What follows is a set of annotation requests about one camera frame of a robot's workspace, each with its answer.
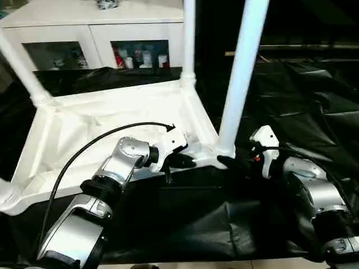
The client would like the dark patterned jar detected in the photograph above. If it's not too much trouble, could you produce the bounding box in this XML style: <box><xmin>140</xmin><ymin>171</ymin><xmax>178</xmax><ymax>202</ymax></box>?
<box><xmin>96</xmin><ymin>0</ymin><xmax>119</xmax><ymax>10</ymax></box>

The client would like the black plastic mat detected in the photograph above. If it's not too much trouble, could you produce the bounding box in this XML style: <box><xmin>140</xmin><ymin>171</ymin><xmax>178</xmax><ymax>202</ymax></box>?
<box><xmin>0</xmin><ymin>57</ymin><xmax>359</xmax><ymax>266</ymax></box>

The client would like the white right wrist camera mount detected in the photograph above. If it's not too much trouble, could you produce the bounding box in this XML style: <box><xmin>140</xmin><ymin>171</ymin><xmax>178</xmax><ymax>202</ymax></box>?
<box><xmin>248</xmin><ymin>125</ymin><xmax>281</xmax><ymax>180</ymax></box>

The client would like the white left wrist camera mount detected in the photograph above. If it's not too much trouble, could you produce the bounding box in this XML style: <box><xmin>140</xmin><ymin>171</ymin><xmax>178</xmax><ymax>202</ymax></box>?
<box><xmin>149</xmin><ymin>129</ymin><xmax>189</xmax><ymax>173</ymax></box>

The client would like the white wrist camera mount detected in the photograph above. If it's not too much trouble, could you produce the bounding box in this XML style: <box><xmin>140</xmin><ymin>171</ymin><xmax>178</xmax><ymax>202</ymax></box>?
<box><xmin>149</xmin><ymin>129</ymin><xmax>189</xmax><ymax>173</ymax></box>
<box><xmin>248</xmin><ymin>125</ymin><xmax>281</xmax><ymax>180</ymax></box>

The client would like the white cabinet with glass doors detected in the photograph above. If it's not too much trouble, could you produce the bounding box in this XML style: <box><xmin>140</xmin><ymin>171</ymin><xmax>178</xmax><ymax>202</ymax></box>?
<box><xmin>0</xmin><ymin>2</ymin><xmax>186</xmax><ymax>71</ymax></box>

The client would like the red bottle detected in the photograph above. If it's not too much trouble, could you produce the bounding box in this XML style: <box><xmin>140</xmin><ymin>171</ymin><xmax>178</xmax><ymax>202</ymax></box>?
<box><xmin>113</xmin><ymin>46</ymin><xmax>126</xmax><ymax>69</ymax></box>

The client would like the white plastic table top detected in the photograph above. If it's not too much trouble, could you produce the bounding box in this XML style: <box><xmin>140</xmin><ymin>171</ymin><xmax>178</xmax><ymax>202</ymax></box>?
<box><xmin>0</xmin><ymin>79</ymin><xmax>237</xmax><ymax>216</ymax></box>

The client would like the white plastic table leg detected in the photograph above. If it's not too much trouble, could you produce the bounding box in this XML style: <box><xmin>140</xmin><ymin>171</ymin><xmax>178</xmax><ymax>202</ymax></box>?
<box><xmin>180</xmin><ymin>0</ymin><xmax>197</xmax><ymax>85</ymax></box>
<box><xmin>0</xmin><ymin>27</ymin><xmax>54</xmax><ymax>109</ymax></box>
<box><xmin>217</xmin><ymin>0</ymin><xmax>271</xmax><ymax>159</ymax></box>
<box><xmin>0</xmin><ymin>175</ymin><xmax>24</xmax><ymax>211</ymax></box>

